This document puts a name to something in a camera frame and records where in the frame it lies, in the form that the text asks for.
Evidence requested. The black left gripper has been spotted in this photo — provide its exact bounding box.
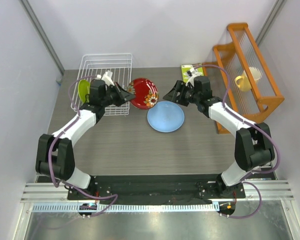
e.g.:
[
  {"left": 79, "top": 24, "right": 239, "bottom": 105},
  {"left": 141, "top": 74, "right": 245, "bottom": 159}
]
[{"left": 101, "top": 82, "right": 136, "bottom": 108}]

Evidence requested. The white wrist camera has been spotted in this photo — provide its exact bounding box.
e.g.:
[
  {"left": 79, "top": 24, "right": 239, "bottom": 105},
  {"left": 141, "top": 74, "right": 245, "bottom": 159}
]
[
  {"left": 186, "top": 68, "right": 204, "bottom": 87},
  {"left": 95, "top": 70, "right": 114, "bottom": 86}
]

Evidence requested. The green picture book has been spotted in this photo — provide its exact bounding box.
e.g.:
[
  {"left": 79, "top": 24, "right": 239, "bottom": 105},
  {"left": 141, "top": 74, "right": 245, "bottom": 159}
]
[{"left": 180, "top": 63, "right": 201, "bottom": 83}]

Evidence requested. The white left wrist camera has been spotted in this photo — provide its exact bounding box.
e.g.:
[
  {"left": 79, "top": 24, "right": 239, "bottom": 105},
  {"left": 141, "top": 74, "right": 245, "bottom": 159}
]
[{"left": 95, "top": 70, "right": 114, "bottom": 86}]

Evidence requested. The orange wooden shelf rack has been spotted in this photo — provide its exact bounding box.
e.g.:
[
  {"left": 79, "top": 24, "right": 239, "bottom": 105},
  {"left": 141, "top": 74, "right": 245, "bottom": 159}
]
[{"left": 203, "top": 23, "right": 285, "bottom": 123}]

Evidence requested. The aluminium rail frame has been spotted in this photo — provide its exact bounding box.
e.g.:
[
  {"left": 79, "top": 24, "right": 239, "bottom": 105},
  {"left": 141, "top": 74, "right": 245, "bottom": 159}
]
[{"left": 14, "top": 174, "right": 300, "bottom": 240}]

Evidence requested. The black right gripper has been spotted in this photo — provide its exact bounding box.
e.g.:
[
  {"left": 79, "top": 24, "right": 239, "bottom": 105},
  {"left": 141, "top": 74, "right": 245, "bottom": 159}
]
[{"left": 163, "top": 80, "right": 200, "bottom": 107}]

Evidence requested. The white wire dish rack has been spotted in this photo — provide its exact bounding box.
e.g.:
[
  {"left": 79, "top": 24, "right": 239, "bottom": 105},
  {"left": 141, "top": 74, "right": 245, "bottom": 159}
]
[{"left": 69, "top": 52, "right": 133, "bottom": 117}]

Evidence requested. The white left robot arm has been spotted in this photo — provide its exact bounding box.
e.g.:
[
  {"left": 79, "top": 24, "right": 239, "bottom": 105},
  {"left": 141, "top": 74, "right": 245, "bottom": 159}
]
[{"left": 35, "top": 79, "right": 136, "bottom": 200}]

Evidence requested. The light blue plate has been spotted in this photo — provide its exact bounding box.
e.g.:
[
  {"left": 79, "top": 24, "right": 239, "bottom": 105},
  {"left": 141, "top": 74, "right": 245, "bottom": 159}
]
[{"left": 147, "top": 101, "right": 185, "bottom": 133}]

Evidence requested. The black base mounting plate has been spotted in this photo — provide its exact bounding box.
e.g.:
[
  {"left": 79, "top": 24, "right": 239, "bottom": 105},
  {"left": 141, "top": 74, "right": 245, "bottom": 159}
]
[{"left": 66, "top": 174, "right": 246, "bottom": 206}]

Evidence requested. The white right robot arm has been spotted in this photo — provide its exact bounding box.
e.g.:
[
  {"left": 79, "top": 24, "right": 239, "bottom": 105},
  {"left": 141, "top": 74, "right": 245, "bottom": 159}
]
[{"left": 163, "top": 76, "right": 275, "bottom": 198}]

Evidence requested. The lime green plate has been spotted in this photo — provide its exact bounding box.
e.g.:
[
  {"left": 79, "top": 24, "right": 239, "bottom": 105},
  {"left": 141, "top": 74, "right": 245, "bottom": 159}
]
[{"left": 77, "top": 79, "right": 90, "bottom": 104}]

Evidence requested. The red floral plate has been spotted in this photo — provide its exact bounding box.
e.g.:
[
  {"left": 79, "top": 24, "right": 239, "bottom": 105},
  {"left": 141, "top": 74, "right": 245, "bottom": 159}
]
[{"left": 126, "top": 77, "right": 159, "bottom": 110}]

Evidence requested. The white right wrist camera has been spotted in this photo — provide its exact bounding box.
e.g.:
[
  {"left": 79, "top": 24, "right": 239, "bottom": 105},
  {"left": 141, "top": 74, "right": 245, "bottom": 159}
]
[{"left": 186, "top": 68, "right": 204, "bottom": 87}]

